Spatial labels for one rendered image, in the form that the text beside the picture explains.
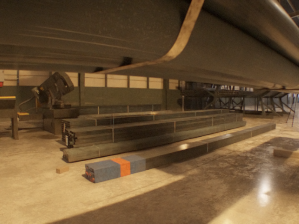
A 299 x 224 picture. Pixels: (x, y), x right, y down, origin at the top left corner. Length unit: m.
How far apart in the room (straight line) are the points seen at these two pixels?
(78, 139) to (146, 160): 1.20
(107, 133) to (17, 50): 3.27
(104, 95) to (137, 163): 8.92
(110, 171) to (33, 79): 8.22
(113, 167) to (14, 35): 2.27
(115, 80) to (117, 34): 11.64
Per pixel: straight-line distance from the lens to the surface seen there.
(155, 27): 0.40
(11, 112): 5.31
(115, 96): 11.77
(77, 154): 3.22
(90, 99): 11.02
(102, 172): 2.45
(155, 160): 2.89
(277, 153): 3.88
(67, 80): 5.31
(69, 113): 5.78
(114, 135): 3.75
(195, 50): 0.50
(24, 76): 10.21
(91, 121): 4.21
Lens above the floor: 0.94
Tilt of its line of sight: 4 degrees down
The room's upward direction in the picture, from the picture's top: straight up
